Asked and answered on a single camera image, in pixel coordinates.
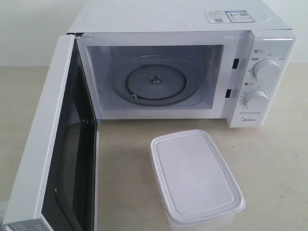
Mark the upper white control knob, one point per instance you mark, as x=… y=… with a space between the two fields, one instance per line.
x=266 y=70

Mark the lower white timer knob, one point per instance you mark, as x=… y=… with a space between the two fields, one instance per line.
x=256 y=100

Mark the white microwave oven body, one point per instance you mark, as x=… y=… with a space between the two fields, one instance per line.
x=110 y=32

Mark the white lidded plastic container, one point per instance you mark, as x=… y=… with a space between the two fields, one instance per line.
x=196 y=187

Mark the white printed label sticker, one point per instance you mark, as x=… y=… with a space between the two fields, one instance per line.
x=220 y=17

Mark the glass turntable plate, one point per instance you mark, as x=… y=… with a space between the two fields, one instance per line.
x=156 y=80

